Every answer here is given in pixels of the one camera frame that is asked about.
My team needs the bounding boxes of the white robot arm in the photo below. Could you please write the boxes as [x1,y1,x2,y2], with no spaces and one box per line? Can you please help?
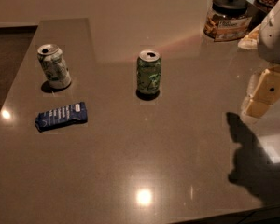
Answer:
[242,0,280,119]

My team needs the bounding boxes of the glass jar black lid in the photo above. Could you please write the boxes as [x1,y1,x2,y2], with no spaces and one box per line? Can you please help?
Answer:
[203,0,251,42]

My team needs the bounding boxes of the white crumpled wrapper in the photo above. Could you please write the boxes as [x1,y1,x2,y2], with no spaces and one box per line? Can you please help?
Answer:
[238,25,260,50]

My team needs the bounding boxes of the blue snack packet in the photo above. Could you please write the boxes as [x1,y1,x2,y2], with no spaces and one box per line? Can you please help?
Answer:
[35,102,88,133]

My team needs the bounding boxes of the white green soda can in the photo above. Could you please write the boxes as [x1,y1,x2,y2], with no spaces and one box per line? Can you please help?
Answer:
[37,44,72,90]

